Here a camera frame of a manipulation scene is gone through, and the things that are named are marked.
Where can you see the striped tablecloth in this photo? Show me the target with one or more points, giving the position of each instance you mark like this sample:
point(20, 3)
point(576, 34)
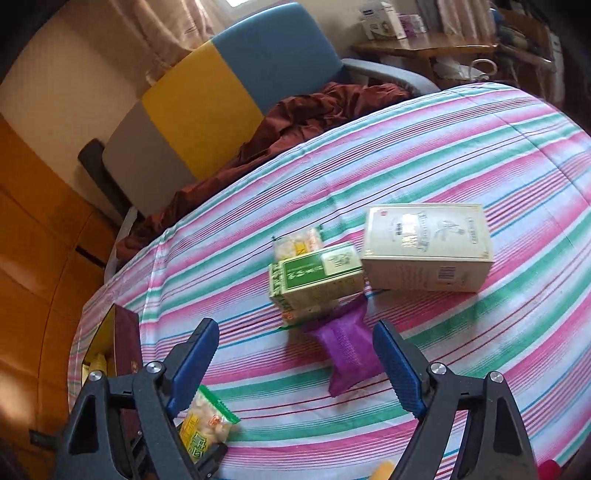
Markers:
point(415, 152)

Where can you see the green cream box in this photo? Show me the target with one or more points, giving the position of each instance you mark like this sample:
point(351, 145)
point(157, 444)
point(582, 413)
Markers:
point(314, 277)

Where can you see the gold tin box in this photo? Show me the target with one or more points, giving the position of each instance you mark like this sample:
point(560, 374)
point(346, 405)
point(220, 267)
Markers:
point(127, 337)

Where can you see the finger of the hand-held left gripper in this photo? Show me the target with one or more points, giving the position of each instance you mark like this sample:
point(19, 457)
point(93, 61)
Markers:
point(213, 458)

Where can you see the green yellow cracker packet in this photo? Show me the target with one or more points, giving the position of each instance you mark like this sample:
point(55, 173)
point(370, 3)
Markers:
point(295, 244)
point(207, 420)

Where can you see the small purple box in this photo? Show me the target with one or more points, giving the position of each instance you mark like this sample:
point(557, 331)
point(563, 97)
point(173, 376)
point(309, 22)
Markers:
point(413, 23)

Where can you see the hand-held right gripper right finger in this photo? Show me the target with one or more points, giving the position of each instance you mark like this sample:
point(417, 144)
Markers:
point(397, 364)

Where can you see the yellow snack packet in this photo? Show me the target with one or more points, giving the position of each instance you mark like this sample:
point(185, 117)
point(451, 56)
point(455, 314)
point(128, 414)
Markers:
point(97, 364)

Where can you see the wooden side table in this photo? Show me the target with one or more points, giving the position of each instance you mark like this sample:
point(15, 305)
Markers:
point(415, 48)

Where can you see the wooden wardrobe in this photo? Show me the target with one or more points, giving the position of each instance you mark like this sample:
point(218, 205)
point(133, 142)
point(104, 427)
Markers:
point(37, 277)

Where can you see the small yellow item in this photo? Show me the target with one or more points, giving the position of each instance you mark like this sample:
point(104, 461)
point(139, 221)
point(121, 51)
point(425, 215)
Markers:
point(383, 473)

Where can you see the pink patterned curtain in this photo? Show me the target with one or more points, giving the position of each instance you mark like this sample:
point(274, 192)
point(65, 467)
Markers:
point(161, 23)

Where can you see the large cream box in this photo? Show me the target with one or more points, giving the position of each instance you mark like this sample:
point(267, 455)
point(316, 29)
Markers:
point(425, 240)

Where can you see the purple snack packet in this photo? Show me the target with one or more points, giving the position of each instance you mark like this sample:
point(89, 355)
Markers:
point(346, 350)

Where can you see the dark red cloth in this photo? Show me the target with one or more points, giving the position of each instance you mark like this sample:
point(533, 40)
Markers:
point(300, 115)

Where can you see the cluttered dark shelf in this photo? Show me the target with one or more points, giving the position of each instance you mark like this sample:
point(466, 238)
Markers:
point(526, 41)

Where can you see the grey yellow blue sofa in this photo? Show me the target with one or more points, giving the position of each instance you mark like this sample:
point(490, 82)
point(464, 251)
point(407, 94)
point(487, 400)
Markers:
point(198, 115)

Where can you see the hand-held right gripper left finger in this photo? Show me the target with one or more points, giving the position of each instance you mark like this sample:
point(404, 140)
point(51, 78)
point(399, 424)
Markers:
point(194, 364)

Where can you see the white cardboard boxes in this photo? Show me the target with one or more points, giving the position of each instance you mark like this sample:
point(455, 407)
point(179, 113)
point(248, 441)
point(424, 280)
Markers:
point(381, 18)

